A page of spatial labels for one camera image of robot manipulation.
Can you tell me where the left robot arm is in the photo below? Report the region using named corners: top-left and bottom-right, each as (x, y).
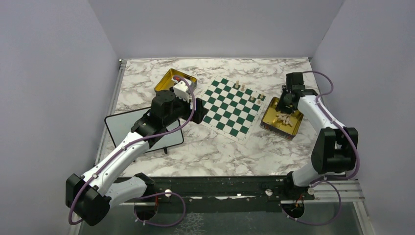
top-left (65, 90), bottom-right (208, 226)

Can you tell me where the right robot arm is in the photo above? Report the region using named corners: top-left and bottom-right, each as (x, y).
top-left (277, 72), bottom-right (360, 199)

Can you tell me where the pile of light chess pieces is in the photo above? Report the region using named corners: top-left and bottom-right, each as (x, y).
top-left (276, 113), bottom-right (293, 127)

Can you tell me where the green white chess board mat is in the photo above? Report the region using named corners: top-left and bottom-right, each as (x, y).
top-left (195, 75), bottom-right (269, 145)

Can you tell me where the gold tin with light pieces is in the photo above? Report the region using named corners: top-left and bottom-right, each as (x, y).
top-left (260, 97), bottom-right (304, 141)

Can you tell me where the gold tin with dark pieces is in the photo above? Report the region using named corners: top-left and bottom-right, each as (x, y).
top-left (154, 69), bottom-right (197, 93)

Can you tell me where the small whiteboard with stand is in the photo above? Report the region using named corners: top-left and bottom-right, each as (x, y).
top-left (104, 108), bottom-right (185, 162)

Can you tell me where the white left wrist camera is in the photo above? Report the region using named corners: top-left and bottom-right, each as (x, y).
top-left (173, 81), bottom-right (190, 102)

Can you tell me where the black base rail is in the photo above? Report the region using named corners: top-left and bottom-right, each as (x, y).
top-left (116, 176), bottom-right (347, 214)

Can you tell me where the aluminium rail right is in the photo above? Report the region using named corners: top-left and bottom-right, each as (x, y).
top-left (299, 180), bottom-right (365, 204)

